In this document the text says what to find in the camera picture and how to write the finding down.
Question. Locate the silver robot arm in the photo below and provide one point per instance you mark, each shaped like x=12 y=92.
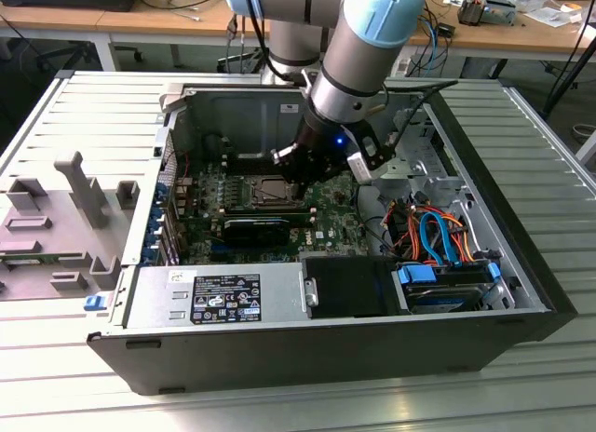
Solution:
x=363 y=55

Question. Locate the CPU socket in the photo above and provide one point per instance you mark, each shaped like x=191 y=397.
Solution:
x=277 y=202

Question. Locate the blue expansion slot clip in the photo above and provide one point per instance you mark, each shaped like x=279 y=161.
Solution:
x=153 y=236
x=162 y=192
x=151 y=256
x=157 y=215

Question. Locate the white sticker label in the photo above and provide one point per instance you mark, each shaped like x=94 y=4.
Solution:
x=289 y=108

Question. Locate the green motherboard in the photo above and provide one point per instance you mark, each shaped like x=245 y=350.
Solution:
x=326 y=218

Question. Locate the black graphics card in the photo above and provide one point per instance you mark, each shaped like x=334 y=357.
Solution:
x=253 y=234

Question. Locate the black power supply label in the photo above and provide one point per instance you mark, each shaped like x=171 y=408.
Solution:
x=228 y=297

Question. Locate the hard disk with blue carrier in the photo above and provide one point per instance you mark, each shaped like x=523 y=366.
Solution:
x=442 y=299

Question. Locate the black and grey PC case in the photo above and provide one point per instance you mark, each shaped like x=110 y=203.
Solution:
x=279 y=357

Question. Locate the grey power supply unit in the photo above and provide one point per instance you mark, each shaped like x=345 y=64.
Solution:
x=153 y=297

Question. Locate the grey electronic device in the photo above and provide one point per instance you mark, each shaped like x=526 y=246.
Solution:
x=484 y=13

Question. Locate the wooden desk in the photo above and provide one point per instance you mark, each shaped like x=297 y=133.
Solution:
x=139 y=22

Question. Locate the black tripod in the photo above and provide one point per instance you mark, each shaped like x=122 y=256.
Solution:
x=565 y=84

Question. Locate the blue plastic latch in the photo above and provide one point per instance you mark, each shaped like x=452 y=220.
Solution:
x=94 y=302

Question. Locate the white papers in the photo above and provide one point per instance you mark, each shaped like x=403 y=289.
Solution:
x=554 y=15

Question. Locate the grey parts rack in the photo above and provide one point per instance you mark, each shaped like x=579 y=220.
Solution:
x=46 y=246

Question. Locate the black and white wrist camera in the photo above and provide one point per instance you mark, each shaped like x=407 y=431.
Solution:
x=368 y=164

